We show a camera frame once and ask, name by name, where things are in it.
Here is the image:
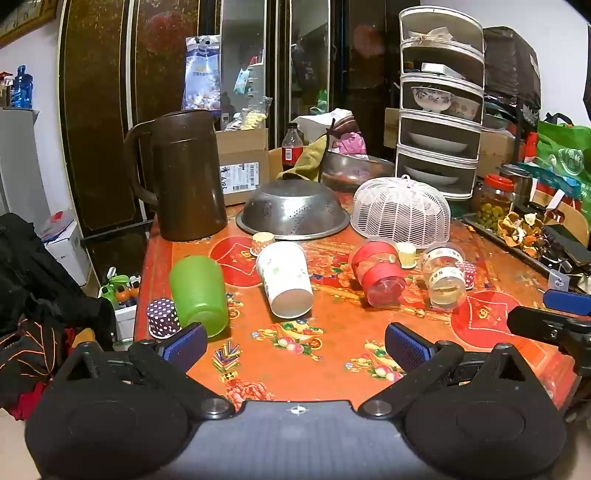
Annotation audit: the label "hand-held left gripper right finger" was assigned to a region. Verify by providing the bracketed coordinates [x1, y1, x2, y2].
[358, 322, 544, 418]

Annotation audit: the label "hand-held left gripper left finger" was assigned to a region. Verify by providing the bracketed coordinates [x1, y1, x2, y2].
[62, 322, 236, 420]

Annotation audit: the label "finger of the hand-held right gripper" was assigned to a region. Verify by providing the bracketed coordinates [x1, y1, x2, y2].
[543, 288, 591, 317]
[506, 305, 591, 376]

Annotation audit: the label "green plastic cup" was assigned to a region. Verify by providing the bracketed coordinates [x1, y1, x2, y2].
[168, 255, 230, 339]

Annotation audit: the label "clear plastic cup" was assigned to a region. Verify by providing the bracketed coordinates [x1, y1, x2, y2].
[421, 242, 468, 310]

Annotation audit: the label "red plastic cup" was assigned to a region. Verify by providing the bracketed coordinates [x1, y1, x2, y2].
[348, 236, 407, 309]

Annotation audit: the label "small cream paper cup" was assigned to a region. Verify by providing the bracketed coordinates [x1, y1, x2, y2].
[397, 242, 419, 269]

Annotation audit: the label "white paper cup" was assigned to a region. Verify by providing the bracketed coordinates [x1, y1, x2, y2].
[255, 241, 315, 320]

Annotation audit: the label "small patterned paper cup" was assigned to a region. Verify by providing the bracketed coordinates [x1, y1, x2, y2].
[249, 232, 276, 257]

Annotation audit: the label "purple dotted cupcake liner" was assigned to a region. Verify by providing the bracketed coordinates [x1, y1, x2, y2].
[147, 298, 181, 340]

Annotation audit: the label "metal tray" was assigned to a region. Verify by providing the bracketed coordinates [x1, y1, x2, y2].
[462, 211, 591, 283]

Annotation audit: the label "red floral tablecloth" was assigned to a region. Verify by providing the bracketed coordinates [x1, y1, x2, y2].
[134, 193, 581, 412]

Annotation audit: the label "box of small bottles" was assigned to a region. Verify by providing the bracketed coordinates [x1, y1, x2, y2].
[99, 267, 142, 343]

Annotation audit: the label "dried orange peels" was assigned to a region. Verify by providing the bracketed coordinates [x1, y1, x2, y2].
[496, 211, 556, 257]

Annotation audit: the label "pickle jar with red lid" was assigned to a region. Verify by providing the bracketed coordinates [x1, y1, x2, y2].
[475, 174, 516, 232]

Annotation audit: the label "metal can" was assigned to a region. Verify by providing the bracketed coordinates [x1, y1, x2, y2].
[499, 163, 533, 205]

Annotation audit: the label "white plastic food cover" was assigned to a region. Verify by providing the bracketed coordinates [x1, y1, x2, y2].
[350, 175, 452, 245]

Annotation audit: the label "green shopping bag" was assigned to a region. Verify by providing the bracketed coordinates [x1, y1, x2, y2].
[534, 113, 591, 186]

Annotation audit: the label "white carton box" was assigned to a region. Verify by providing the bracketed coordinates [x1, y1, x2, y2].
[39, 210, 91, 288]

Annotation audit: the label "brown plastic pitcher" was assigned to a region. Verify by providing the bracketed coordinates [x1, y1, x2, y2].
[124, 110, 229, 243]

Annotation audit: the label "black clothes pile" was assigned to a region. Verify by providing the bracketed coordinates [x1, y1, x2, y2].
[0, 212, 117, 422]

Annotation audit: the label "brown cardboard box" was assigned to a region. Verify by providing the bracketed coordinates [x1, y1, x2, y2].
[383, 107, 523, 179]

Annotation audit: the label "white plate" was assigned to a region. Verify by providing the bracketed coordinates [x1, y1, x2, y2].
[408, 131, 470, 155]
[404, 164, 461, 186]

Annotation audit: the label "metal colander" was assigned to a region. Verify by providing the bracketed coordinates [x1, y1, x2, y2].
[235, 180, 352, 241]

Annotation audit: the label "large metal basin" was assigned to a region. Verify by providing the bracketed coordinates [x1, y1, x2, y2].
[321, 150, 396, 193]

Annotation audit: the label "cardboard box with label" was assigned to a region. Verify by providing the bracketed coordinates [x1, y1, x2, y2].
[216, 128, 271, 206]

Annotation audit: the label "pink cloth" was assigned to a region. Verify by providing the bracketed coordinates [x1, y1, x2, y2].
[332, 131, 368, 158]

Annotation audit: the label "olive cloth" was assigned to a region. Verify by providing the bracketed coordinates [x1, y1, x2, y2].
[276, 136, 334, 184]

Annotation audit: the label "patterned ceramic bowl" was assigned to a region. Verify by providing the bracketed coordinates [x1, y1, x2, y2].
[450, 95, 482, 121]

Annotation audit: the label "cola bottle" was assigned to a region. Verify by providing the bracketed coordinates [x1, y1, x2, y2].
[281, 122, 304, 172]

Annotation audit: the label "clear bag of yellow snacks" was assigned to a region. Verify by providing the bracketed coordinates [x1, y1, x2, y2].
[228, 97, 273, 133]

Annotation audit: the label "black bag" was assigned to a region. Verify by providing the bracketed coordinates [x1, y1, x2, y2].
[482, 26, 542, 110]

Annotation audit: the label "floral ceramic bowl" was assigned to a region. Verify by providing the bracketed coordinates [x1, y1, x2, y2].
[411, 87, 456, 113]

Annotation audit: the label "white cabinet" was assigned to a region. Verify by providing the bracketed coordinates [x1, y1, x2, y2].
[0, 107, 49, 223]

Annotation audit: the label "tiered dish cabinet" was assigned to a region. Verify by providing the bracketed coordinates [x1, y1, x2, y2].
[394, 6, 486, 202]

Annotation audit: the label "dark wooden wardrobe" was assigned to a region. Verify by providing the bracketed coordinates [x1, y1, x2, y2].
[58, 0, 403, 259]

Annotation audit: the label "blue white snack bag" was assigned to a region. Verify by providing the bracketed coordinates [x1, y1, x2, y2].
[184, 34, 222, 112]

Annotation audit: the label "blue plastic bottle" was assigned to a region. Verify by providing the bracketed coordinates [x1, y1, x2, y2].
[11, 65, 34, 110]

